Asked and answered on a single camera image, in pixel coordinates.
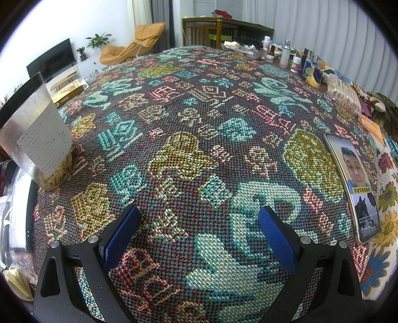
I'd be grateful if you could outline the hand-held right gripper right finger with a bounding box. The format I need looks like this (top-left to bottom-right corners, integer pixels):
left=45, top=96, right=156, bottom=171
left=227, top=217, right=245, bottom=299
left=258, top=205, right=364, bottom=323

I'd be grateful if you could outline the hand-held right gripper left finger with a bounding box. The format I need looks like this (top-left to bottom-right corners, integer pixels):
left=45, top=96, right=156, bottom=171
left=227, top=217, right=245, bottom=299
left=33, top=204, right=144, bottom=323

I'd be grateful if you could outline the smartphone with lit screen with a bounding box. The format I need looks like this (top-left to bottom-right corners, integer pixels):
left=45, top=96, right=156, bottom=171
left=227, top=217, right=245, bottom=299
left=323, top=132, right=382, bottom=244

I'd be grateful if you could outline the crumpled clear plastic bag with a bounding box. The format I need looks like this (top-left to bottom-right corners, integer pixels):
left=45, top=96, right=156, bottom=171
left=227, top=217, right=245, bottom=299
left=0, top=174, right=35, bottom=271

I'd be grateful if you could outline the beige cloth item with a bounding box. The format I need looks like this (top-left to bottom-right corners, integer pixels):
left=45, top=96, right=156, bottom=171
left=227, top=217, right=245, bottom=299
left=3, top=267, right=35, bottom=302

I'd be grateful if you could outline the floral printed cloth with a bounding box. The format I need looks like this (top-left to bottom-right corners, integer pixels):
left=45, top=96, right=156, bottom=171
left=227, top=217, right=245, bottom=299
left=320, top=59, right=398, bottom=295

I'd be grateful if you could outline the multicolour woven patterned blanket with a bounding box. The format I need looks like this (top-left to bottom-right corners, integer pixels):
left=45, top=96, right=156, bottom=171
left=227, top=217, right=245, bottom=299
left=26, top=45, right=389, bottom=323

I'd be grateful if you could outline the clear bag of dried food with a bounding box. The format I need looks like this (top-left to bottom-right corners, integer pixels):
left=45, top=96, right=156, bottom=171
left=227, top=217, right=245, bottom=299
left=0, top=72, right=82, bottom=191

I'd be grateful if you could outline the orange card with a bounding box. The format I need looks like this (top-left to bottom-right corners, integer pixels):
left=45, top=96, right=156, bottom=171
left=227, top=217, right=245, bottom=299
left=357, top=115, right=386, bottom=145

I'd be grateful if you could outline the yellow cardboard box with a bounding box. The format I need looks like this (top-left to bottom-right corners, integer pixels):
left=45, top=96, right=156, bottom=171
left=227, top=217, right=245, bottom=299
left=51, top=79, right=89, bottom=104

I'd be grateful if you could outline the clear packet of biscuits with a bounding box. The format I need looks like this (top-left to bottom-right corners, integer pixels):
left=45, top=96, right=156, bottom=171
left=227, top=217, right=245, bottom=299
left=326, top=75, right=363, bottom=114

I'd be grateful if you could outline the dark blue box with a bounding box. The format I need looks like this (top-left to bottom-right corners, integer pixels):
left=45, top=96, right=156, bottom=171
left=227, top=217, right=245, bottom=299
left=308, top=67, right=324, bottom=89

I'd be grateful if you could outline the blue and yellow box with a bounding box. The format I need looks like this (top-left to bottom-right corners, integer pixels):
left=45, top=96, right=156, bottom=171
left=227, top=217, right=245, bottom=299
left=301, top=59, right=314, bottom=81

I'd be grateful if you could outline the white television cabinet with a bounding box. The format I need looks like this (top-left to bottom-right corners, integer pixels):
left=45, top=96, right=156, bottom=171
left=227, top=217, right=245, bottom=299
left=47, top=53, right=109, bottom=92

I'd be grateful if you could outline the tall white silver-capped bottle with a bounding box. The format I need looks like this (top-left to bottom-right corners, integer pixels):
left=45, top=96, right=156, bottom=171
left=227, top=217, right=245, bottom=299
left=279, top=39, right=292, bottom=69

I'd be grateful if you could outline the black flat television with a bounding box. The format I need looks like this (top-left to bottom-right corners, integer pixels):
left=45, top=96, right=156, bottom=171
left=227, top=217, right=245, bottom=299
left=26, top=38, right=76, bottom=84

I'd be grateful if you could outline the clear tray of small toiletries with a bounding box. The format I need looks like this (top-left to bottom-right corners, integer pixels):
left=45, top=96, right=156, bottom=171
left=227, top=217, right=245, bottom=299
left=222, top=40, right=265, bottom=59

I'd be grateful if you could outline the orange lounge chair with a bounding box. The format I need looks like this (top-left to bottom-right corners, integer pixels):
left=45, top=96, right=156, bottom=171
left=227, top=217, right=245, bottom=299
left=99, top=22, right=167, bottom=65

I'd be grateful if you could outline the large green potted plant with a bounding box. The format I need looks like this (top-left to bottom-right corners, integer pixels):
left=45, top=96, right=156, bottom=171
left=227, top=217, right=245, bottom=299
left=85, top=33, right=112, bottom=50

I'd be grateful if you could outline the dark wooden railing bench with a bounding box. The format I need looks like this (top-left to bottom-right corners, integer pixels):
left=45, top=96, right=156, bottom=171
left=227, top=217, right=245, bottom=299
left=222, top=19, right=274, bottom=47

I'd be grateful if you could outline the wooden chair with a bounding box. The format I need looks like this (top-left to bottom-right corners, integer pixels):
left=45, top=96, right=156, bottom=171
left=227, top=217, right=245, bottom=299
left=182, top=17, right=223, bottom=48

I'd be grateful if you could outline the grey curtain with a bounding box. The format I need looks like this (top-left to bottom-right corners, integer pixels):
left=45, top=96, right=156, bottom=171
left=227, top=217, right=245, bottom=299
left=151, top=0, right=176, bottom=50

